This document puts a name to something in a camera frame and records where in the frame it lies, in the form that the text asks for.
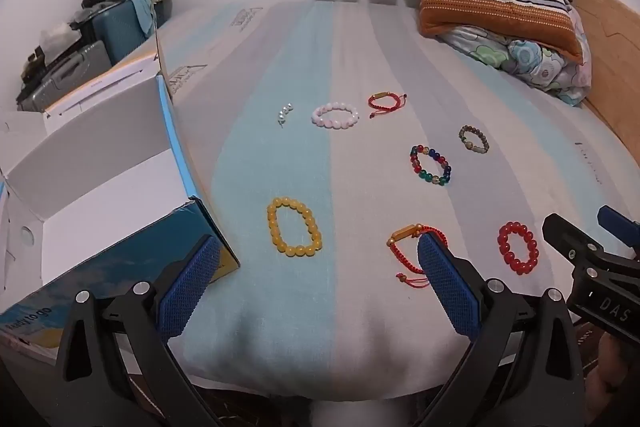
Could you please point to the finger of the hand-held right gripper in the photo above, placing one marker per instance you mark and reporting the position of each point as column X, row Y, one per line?
column 570, row 237
column 617, row 222

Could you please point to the striped red orange pillow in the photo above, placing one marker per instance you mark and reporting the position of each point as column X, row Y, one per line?
column 495, row 2

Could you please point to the white and blue cardboard box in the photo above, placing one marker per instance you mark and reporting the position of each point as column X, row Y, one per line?
column 100, row 187

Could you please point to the floral quilt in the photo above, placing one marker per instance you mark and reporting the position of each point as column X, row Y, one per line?
column 530, row 57

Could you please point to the silver pearl hairpin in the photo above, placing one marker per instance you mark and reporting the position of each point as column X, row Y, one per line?
column 285, row 111

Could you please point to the white plastic bag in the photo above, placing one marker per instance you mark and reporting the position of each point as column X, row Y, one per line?
column 60, row 37

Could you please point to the teal suitcase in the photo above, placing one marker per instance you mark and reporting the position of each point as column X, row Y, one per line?
column 117, row 27

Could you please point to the grey suitcase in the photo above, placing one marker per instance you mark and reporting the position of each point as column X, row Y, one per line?
column 65, row 72

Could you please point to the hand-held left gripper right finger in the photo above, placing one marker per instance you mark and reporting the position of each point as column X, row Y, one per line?
column 447, row 287

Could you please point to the person's right hand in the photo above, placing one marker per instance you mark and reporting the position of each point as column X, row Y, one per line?
column 617, row 372

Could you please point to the wooden bed frame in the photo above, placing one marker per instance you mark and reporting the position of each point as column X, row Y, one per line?
column 610, row 47

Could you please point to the white box with yellow stripe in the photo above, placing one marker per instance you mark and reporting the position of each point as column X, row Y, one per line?
column 120, row 74

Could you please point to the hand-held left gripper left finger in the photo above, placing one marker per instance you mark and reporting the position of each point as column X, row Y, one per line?
column 187, row 287

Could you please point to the teal cloth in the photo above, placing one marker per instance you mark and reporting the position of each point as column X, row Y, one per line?
column 142, row 14

